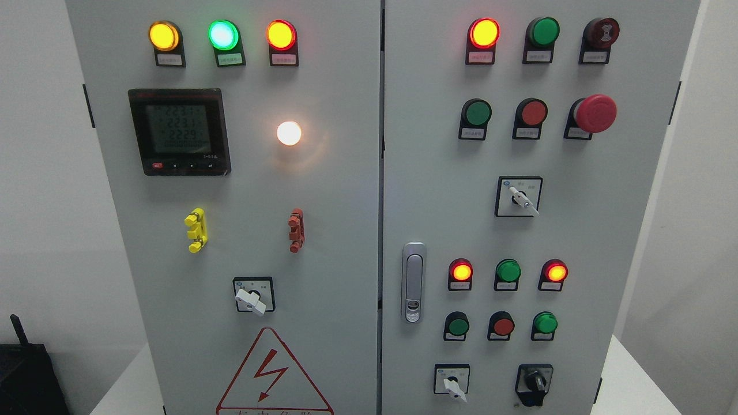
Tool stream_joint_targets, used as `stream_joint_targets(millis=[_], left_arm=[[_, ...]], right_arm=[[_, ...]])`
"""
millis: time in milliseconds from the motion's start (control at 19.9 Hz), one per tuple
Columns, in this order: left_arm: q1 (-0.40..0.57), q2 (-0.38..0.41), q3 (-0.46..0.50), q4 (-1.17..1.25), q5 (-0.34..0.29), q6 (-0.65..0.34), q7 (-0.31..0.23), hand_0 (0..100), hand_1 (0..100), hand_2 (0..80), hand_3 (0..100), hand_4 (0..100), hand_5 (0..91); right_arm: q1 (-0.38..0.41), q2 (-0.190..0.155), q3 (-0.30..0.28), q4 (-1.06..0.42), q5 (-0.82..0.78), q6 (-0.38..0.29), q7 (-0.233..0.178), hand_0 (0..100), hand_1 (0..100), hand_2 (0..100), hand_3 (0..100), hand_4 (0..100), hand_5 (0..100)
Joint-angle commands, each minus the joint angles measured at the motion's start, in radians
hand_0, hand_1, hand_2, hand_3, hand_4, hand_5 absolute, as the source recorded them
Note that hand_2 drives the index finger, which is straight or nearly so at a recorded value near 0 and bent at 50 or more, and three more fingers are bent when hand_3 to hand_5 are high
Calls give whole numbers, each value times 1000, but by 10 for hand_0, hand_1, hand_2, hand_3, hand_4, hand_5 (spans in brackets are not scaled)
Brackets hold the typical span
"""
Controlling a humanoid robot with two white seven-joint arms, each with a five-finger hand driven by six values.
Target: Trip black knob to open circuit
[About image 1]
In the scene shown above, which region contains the black rotary knob switch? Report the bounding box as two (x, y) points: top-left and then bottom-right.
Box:
(514, 364), (554, 407)

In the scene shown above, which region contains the white lit indicator light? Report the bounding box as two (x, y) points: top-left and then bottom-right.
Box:
(276, 120), (302, 146)

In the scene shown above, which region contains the red lit indicator lower left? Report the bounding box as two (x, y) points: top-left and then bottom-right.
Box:
(447, 258), (473, 292)

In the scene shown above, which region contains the red lit indicator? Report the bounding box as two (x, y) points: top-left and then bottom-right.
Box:
(447, 258), (473, 292)
(465, 17), (500, 65)

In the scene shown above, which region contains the green push button upper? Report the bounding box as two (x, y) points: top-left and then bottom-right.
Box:
(458, 98), (492, 140)

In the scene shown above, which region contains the green push button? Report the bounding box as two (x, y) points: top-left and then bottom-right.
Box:
(443, 311), (470, 341)
(458, 98), (492, 140)

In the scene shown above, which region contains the grey electrical cabinet left door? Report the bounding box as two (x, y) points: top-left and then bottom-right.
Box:
(66, 1), (381, 414)

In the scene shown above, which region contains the grey electrical cabinet door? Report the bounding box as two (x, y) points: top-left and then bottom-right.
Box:
(66, 1), (381, 414)
(381, 1), (699, 414)

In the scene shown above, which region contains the green push button lower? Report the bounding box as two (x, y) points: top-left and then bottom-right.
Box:
(443, 311), (470, 341)

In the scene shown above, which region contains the green indicator lower middle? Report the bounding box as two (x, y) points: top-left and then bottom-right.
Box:
(493, 258), (522, 291)

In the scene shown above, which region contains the grey electrical cabinet right door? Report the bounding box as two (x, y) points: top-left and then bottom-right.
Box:
(381, 1), (699, 414)

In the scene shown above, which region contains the red push button lower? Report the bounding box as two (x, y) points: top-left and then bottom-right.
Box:
(487, 311), (515, 341)

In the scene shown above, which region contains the red push button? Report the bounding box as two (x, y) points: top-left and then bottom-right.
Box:
(512, 98), (548, 140)
(487, 311), (515, 341)

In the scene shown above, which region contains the red push button upper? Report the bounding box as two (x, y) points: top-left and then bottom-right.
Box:
(512, 98), (548, 140)

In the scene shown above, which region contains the red lit indicator left door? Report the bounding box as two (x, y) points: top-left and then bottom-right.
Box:
(266, 20), (299, 67)

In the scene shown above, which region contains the red indicator lower right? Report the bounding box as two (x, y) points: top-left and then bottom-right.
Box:
(538, 258), (568, 292)

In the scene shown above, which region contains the red high voltage warning sticker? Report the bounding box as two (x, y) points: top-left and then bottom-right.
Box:
(216, 327), (334, 414)

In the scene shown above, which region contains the black digital power meter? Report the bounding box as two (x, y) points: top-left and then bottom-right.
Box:
(127, 88), (231, 176)

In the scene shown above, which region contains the red lit indicator top right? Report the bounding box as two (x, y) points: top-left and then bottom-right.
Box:
(465, 17), (500, 65)

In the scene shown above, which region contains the green illuminated button lower right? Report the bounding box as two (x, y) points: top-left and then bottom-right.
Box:
(530, 311), (559, 342)

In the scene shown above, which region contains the green lit indicator light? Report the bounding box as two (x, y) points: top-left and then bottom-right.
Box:
(208, 20), (246, 67)

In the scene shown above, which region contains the green indicator top right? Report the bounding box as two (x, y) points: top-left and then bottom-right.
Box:
(522, 16), (560, 64)

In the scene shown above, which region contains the red emergency stop mushroom button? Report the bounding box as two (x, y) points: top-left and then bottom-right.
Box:
(563, 93), (617, 140)

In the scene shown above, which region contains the yellow indicator light top left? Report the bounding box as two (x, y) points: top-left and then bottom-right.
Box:
(148, 20), (186, 68)

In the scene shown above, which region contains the dark red buzzer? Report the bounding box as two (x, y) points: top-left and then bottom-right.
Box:
(579, 17), (620, 64)

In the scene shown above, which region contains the black box with antenna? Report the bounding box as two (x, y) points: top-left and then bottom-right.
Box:
(1, 314), (69, 414)

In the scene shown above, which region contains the silver door latch handle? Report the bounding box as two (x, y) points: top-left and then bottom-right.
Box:
(401, 242), (427, 323)

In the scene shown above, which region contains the white selector switch left door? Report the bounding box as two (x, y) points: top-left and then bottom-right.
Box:
(232, 276), (275, 317)

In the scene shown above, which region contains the white selector switch upper right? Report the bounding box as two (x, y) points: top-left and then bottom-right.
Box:
(495, 176), (543, 217)

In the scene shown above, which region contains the white selector switch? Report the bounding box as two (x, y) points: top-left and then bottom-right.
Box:
(433, 364), (471, 403)
(495, 176), (543, 217)

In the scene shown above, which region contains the white selector switch bottom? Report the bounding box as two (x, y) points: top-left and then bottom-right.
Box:
(433, 364), (471, 403)

